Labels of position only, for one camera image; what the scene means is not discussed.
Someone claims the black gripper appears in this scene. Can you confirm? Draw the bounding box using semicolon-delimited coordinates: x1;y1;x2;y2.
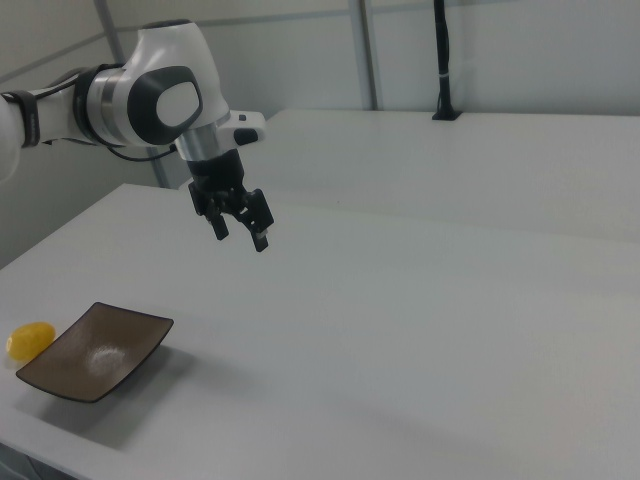
185;149;276;254

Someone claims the yellow potato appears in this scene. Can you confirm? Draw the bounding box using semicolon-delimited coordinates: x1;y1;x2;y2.
4;322;56;362

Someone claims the brown square ceramic plate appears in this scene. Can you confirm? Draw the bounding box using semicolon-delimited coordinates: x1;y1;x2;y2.
14;301;175;404

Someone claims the black pole with base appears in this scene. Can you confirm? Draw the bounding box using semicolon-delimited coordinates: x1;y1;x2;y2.
431;0;462;122

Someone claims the black strap on arm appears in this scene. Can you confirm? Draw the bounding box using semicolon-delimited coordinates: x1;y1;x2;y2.
1;89;42;149

